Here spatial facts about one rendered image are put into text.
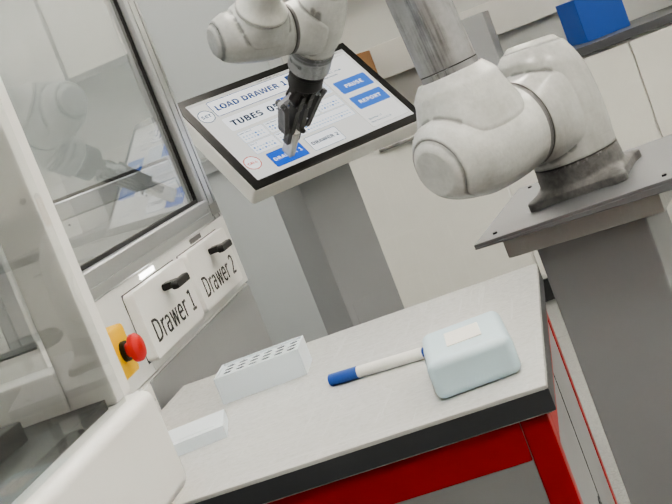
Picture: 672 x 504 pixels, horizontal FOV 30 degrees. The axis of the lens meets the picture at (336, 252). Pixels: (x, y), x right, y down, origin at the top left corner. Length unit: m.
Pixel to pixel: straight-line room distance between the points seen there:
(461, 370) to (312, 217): 1.61
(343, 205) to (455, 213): 2.01
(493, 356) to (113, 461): 0.43
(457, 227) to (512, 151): 2.89
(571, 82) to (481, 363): 0.95
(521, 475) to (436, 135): 0.84
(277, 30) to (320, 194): 0.59
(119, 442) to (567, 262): 1.25
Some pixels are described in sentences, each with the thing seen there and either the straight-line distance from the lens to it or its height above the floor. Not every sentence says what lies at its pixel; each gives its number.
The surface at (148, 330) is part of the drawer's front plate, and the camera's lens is 1.93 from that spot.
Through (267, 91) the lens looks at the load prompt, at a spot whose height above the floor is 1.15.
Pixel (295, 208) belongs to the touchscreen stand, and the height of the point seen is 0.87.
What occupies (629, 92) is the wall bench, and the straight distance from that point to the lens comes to 4.98.
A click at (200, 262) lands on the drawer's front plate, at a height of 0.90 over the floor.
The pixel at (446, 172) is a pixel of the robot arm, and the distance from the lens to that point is 2.02.
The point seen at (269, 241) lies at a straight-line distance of 3.66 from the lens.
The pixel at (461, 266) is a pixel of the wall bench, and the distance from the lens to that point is 4.96.
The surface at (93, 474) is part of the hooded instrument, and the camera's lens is 1.06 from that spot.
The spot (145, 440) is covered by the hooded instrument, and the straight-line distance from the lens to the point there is 1.18.
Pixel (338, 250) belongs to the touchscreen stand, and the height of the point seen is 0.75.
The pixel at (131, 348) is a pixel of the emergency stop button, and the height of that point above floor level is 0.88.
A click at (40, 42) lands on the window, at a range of 2.07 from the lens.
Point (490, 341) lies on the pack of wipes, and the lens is 1.33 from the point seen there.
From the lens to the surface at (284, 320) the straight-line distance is 3.70.
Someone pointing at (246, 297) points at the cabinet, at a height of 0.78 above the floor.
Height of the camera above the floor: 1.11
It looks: 7 degrees down
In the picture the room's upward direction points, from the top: 21 degrees counter-clockwise
